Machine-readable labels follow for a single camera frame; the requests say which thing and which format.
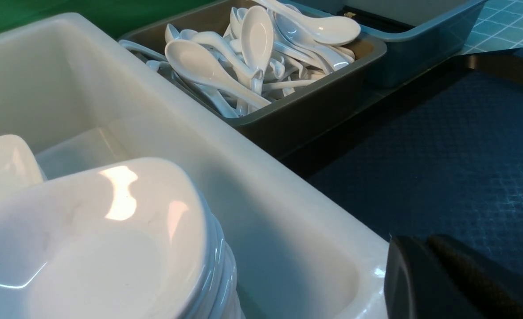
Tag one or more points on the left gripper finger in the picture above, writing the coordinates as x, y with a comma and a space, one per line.
443, 278

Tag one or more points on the white ceramic soup spoon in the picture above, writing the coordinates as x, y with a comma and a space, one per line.
331, 30

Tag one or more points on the black serving tray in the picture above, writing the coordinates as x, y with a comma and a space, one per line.
443, 154

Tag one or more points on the blue-grey chopstick bin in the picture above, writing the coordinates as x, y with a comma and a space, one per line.
418, 33

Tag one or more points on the brown spoon bin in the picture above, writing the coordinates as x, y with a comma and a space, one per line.
293, 120

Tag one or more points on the stack of white bowls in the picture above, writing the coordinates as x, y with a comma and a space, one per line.
132, 240

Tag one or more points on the white spoon centre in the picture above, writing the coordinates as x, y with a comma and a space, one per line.
257, 40

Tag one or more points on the white spoon front left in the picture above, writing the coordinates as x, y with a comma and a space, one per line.
194, 62

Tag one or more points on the green backdrop cloth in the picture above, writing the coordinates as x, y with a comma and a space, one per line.
114, 17

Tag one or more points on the large white plastic tub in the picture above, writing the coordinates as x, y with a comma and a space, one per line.
81, 101

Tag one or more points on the stack of white plates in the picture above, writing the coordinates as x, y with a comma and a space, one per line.
18, 166

